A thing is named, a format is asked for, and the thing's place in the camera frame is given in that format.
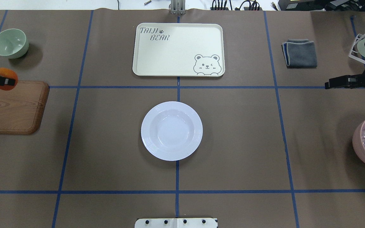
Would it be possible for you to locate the orange fruit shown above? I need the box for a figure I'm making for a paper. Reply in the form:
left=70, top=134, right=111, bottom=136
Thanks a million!
left=0, top=67, right=18, bottom=91

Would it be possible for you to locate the white round plate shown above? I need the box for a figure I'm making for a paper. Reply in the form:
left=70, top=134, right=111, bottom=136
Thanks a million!
left=141, top=101, right=204, bottom=161

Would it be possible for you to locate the cream bear serving tray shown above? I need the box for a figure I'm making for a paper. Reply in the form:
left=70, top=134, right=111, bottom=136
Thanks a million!
left=132, top=23, right=225, bottom=77

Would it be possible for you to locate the green ceramic bowl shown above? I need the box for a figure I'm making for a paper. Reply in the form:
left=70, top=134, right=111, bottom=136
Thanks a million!
left=0, top=28, right=29, bottom=59

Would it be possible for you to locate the wooden cutting board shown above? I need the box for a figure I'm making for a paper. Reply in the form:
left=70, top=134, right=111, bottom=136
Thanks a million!
left=0, top=81, right=49, bottom=135

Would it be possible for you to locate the folded grey cloth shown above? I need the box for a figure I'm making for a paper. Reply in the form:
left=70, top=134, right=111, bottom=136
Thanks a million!
left=282, top=39, right=317, bottom=69

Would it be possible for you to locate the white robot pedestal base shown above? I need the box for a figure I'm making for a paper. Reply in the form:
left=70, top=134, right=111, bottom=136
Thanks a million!
left=134, top=218, right=218, bottom=228

